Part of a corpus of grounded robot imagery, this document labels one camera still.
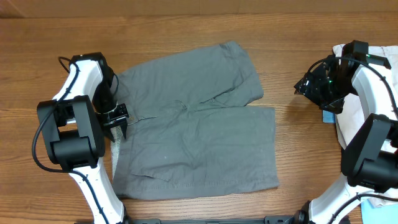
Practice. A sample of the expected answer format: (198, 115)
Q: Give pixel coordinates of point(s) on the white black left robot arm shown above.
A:
(73, 127)

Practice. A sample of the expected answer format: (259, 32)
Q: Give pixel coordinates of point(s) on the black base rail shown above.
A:
(266, 220)

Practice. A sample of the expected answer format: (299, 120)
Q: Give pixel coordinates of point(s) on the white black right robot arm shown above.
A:
(367, 169)

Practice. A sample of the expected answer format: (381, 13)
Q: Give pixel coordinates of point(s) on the grey shorts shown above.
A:
(192, 128)

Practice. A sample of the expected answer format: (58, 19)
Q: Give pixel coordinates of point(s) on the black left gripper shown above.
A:
(120, 118)

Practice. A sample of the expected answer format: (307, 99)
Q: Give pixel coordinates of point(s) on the beige shorts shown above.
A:
(350, 120)

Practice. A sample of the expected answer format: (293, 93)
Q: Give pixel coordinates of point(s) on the light blue garment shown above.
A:
(328, 117)

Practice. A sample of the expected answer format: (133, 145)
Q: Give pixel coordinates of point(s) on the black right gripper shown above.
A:
(315, 80)

